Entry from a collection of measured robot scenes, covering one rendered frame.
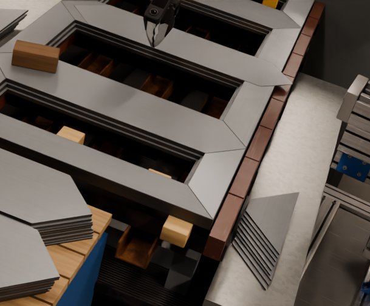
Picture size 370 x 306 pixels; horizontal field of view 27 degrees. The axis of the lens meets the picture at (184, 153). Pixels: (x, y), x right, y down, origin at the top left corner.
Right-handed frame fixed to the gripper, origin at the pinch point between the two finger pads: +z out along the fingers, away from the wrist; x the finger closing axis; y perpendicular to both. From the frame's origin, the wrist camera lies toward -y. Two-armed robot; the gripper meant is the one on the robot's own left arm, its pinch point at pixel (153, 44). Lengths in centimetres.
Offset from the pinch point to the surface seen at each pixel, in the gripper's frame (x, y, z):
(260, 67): -30.6, 21.2, 5.7
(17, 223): -1, -85, 6
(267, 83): -34.5, 12.4, 5.7
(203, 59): -13.5, 12.9, 5.8
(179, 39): -3.2, 20.4, 5.8
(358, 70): -63, 99, 30
